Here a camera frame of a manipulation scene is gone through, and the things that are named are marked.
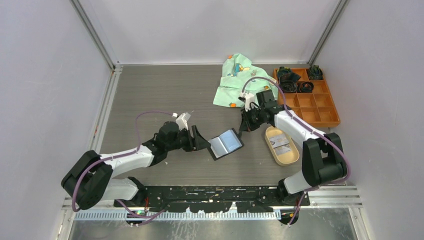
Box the beige oval tray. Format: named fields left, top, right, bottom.
left=264, top=126, right=300, bottom=166

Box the black coiled strap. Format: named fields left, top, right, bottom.
left=297, top=81, right=315, bottom=94
left=278, top=80, right=299, bottom=94
left=306, top=64, right=324, bottom=81
left=276, top=66, right=302, bottom=83

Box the green cartoon print cloth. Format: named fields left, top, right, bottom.
left=213, top=53, right=279, bottom=108

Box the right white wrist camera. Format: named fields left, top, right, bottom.
left=238, top=92, right=258, bottom=112

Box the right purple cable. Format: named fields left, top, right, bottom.
left=241, top=76, right=352, bottom=227

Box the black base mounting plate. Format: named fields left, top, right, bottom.
left=123, top=185, right=310, bottom=213

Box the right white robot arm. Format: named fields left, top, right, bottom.
left=239, top=90, right=350, bottom=206

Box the aluminium cable duct rail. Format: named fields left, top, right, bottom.
left=74, top=209, right=281, bottom=221

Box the orange compartment tray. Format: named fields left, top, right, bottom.
left=277, top=68, right=341, bottom=128

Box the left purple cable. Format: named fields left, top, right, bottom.
left=71, top=110, right=178, bottom=227

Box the purple cable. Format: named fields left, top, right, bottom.
left=241, top=76, right=352, bottom=227
left=71, top=110, right=178, bottom=227

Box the silver VIP card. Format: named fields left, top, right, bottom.
left=274, top=143, right=292, bottom=156

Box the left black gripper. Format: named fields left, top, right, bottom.
left=166, top=125, right=211, bottom=152

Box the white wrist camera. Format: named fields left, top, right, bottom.
left=172, top=112, right=191, bottom=131
left=238, top=92, right=258, bottom=112

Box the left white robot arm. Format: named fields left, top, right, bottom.
left=61, top=121, right=211, bottom=212

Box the black card holder wallet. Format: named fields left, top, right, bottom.
left=207, top=128, right=244, bottom=161

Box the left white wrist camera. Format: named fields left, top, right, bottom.
left=172, top=112, right=191, bottom=131

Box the white VIP card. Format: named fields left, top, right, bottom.
left=269, top=133, right=290, bottom=149

